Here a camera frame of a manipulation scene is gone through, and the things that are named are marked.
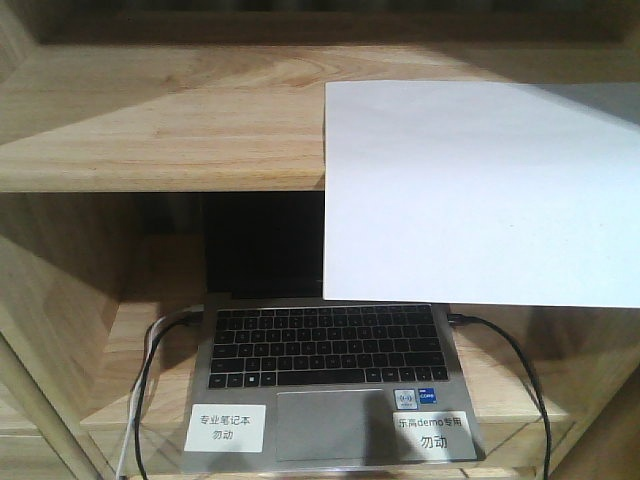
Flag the white cable left of laptop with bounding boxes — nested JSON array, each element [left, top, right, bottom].
[[113, 302, 206, 480]]

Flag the wooden shelf unit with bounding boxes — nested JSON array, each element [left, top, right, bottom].
[[1, 1, 639, 479]]

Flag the black cable left of laptop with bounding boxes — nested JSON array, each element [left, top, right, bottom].
[[133, 308, 205, 480]]

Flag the black cable of laptop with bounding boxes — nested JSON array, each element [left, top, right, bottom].
[[133, 308, 205, 480], [447, 312, 553, 480]]

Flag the black cable right of laptop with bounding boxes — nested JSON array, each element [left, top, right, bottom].
[[447, 312, 553, 480]]

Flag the grey laptop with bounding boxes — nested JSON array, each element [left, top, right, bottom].
[[182, 191, 485, 473]]

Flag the white paper sheets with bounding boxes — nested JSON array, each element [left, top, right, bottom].
[[323, 80, 639, 307]]

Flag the white label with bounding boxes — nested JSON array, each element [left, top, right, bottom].
[[184, 404, 266, 453], [393, 411, 479, 462]]

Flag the white label left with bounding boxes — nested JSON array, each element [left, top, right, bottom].
[[184, 404, 266, 453]]

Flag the white label right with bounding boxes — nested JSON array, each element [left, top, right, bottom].
[[393, 411, 479, 462]]

